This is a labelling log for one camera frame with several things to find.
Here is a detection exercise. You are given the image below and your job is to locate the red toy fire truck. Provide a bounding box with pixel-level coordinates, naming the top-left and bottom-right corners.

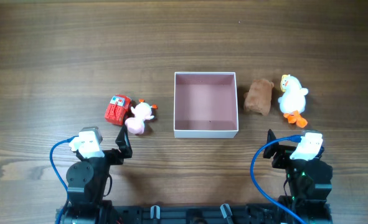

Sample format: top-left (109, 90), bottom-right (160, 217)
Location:
top-left (104, 95), bottom-right (131, 126)

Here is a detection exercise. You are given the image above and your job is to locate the pink plush pig toy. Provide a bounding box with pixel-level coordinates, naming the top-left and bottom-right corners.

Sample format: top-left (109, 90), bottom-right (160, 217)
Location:
top-left (125, 99), bottom-right (158, 134)

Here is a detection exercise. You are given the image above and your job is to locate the brown plush bear toy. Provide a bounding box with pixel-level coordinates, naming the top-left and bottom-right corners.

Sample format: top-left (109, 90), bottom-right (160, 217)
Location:
top-left (243, 79), bottom-right (274, 116)

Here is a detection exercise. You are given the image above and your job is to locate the white plush duck toy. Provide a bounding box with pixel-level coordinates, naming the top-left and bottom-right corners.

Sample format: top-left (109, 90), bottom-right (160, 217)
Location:
top-left (278, 74), bottom-right (308, 128)

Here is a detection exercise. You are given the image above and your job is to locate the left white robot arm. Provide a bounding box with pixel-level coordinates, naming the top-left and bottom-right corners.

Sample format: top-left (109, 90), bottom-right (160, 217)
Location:
top-left (55, 126), bottom-right (133, 224)

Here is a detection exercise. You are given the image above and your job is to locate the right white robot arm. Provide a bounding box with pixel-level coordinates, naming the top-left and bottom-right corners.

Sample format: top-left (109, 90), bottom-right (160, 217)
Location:
top-left (263, 130), bottom-right (333, 223)

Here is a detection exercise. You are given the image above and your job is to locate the white cardboard box pink interior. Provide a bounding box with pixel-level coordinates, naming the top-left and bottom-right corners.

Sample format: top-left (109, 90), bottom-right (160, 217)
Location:
top-left (174, 72), bottom-right (239, 139)

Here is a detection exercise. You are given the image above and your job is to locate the right blue cable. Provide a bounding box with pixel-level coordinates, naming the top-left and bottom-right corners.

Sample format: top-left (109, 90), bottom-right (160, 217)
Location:
top-left (250, 134), bottom-right (308, 224)

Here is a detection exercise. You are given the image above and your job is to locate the blue cable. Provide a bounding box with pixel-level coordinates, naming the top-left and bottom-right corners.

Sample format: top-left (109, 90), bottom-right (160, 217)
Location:
top-left (250, 134), bottom-right (308, 224)
top-left (49, 136), bottom-right (78, 224)

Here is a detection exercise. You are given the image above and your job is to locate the left blue cable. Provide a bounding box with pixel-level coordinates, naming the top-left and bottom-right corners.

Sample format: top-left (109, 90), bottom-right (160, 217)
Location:
top-left (49, 136), bottom-right (78, 224)

